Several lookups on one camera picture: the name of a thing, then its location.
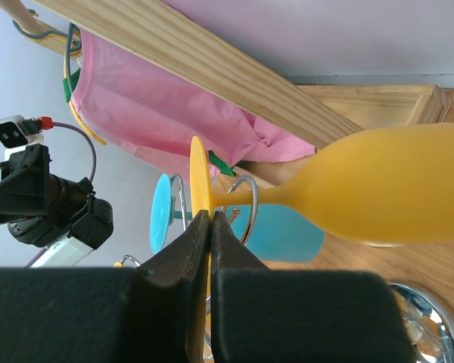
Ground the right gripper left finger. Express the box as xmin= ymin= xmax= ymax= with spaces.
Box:
xmin=132 ymin=210 xmax=210 ymax=362

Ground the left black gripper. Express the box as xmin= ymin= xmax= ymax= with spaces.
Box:
xmin=0 ymin=144 xmax=51 ymax=225

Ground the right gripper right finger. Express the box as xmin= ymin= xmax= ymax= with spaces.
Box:
xmin=210 ymin=212 xmax=269 ymax=362

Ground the blue plastic wine glass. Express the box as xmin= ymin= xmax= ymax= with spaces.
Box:
xmin=149 ymin=174 xmax=325 ymax=263

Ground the chrome wine glass rack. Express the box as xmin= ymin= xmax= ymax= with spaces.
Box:
xmin=117 ymin=173 xmax=454 ymax=363

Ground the pink garment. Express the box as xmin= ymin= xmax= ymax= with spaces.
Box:
xmin=72 ymin=30 xmax=315 ymax=179

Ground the grey blue clothes hanger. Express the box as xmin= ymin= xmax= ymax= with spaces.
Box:
xmin=12 ymin=8 xmax=82 ymax=95

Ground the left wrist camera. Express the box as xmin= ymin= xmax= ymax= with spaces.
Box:
xmin=0 ymin=115 xmax=44 ymax=160

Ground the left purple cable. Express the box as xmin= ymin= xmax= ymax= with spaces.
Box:
xmin=26 ymin=116 xmax=98 ymax=268

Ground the wooden clothes rack frame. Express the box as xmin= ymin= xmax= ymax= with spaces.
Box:
xmin=0 ymin=0 xmax=453 ymax=182

